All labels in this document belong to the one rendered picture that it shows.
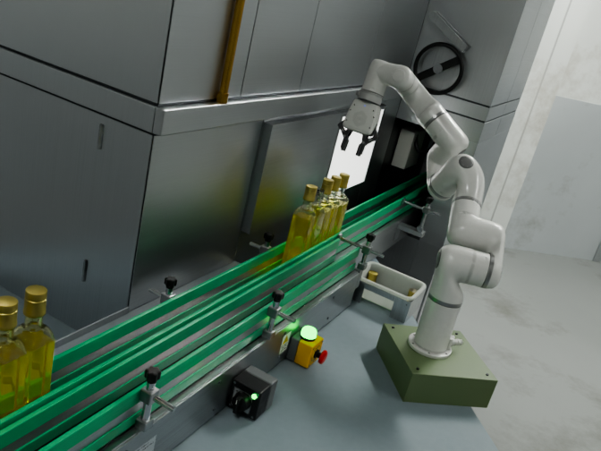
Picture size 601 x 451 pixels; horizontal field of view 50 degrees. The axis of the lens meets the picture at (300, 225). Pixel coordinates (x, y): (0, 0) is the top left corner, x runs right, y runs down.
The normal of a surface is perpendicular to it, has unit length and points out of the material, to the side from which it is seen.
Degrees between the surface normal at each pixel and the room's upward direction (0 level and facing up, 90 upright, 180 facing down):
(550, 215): 90
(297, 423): 0
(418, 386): 90
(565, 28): 90
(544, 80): 90
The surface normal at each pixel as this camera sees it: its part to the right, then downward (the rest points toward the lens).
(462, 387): 0.18, 0.40
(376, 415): 0.22, -0.91
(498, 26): -0.47, 0.22
